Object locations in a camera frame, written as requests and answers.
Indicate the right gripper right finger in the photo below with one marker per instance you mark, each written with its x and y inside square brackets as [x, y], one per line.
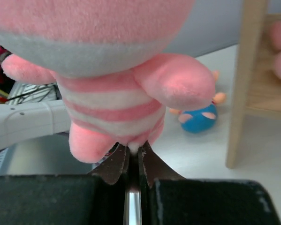
[153, 167]

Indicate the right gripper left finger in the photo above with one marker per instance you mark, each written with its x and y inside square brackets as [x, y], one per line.
[111, 168]

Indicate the boy plush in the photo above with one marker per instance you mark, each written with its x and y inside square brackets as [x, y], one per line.
[200, 120]

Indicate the pink frog-eyed plush toy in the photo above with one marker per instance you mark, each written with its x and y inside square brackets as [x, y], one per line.
[107, 58]

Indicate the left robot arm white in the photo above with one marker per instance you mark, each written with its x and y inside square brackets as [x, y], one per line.
[31, 120]

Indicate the wooden two-tier shelf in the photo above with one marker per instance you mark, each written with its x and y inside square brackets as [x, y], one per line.
[257, 91]

